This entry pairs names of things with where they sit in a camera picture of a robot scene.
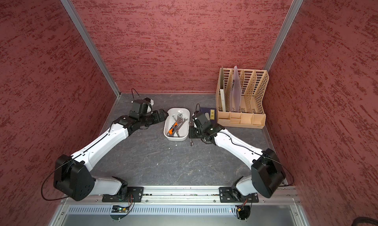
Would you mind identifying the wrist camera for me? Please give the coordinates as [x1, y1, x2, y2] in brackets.
[130, 98, 154, 117]
[192, 111, 211, 127]

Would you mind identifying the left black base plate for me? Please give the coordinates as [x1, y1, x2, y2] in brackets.
[102, 186, 144, 203]

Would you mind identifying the white booklet in organizer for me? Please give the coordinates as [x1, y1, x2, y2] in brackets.
[220, 89, 226, 112]

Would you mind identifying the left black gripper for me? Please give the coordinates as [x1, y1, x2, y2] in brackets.
[139, 109, 169, 126]

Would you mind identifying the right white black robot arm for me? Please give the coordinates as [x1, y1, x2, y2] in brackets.
[190, 112, 286, 201]

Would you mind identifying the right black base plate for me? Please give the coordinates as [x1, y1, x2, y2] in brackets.
[219, 187, 259, 203]

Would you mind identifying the dark blue notebook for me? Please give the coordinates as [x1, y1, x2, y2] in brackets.
[200, 107, 217, 123]

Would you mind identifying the large silver combination wrench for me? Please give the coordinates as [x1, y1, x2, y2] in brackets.
[176, 113, 188, 137]

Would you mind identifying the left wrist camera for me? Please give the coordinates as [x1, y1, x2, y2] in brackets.
[130, 98, 154, 117]

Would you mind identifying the tan plastic file organizer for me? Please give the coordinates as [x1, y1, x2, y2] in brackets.
[216, 68, 269, 129]

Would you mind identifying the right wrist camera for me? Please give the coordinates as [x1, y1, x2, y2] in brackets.
[192, 111, 211, 127]

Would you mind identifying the translucent plastic folder sheet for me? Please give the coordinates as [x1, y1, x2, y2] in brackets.
[230, 66, 242, 113]

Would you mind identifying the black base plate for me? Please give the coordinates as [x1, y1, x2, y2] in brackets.
[102, 186, 144, 203]
[219, 187, 259, 203]

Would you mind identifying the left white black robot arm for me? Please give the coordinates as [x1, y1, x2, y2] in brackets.
[53, 109, 168, 201]

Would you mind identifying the orange handled adjustable wrench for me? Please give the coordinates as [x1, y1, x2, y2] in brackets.
[167, 122, 178, 137]

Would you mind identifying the aluminium front rail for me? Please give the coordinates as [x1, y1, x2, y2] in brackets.
[60, 185, 302, 205]

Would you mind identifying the white plastic storage tray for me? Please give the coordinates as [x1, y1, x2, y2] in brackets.
[163, 108, 190, 141]

